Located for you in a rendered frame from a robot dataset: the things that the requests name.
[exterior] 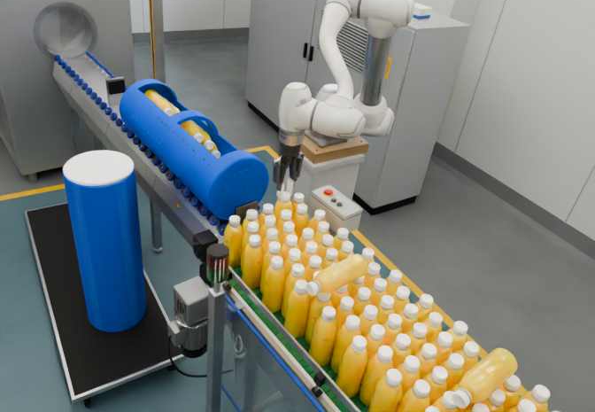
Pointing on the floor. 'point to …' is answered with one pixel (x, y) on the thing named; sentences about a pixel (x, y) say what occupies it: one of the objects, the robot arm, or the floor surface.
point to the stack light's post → (216, 307)
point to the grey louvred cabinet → (435, 47)
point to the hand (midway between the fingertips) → (285, 188)
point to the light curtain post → (156, 22)
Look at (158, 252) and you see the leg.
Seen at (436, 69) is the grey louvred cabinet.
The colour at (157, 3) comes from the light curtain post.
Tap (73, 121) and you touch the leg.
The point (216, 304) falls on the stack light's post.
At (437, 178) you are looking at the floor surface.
